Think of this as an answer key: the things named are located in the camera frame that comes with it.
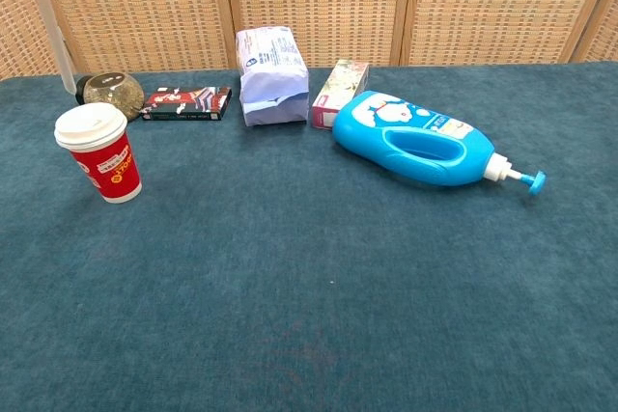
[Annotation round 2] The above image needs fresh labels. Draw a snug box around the red paper cup white lid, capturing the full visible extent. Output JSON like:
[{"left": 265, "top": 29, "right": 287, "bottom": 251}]
[{"left": 53, "top": 102, "right": 143, "bottom": 205}]

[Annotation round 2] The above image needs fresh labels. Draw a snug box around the pink floral carton box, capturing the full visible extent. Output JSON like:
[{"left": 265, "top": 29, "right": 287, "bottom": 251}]
[{"left": 311, "top": 59, "right": 372, "bottom": 130}]

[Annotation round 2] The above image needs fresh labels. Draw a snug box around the lavender tissue paper pack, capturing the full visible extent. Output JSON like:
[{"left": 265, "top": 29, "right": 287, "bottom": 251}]
[{"left": 235, "top": 25, "right": 310, "bottom": 127}]

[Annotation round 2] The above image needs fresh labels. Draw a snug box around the blue pump detergent bottle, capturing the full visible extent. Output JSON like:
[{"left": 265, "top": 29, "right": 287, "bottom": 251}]
[{"left": 331, "top": 90, "right": 547, "bottom": 197}]

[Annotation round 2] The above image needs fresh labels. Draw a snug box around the flat black red box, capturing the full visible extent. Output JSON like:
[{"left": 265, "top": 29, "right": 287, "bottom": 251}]
[{"left": 140, "top": 86, "right": 233, "bottom": 122}]

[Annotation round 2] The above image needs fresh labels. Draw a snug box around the woven rattan folding screen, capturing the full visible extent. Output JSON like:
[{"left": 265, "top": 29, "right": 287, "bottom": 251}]
[{"left": 0, "top": 0, "right": 618, "bottom": 79}]

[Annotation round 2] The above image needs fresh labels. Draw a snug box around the round glass jar black lid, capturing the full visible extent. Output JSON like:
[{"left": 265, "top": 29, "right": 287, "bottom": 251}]
[{"left": 74, "top": 71, "right": 145, "bottom": 123}]

